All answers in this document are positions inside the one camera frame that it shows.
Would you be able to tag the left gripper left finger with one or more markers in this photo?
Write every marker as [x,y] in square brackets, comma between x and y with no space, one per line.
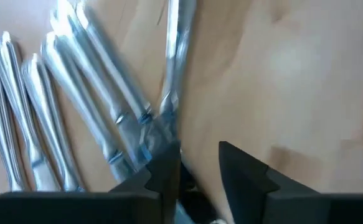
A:
[75,208]

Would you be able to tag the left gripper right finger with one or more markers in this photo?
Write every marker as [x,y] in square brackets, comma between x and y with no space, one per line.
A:
[293,207]

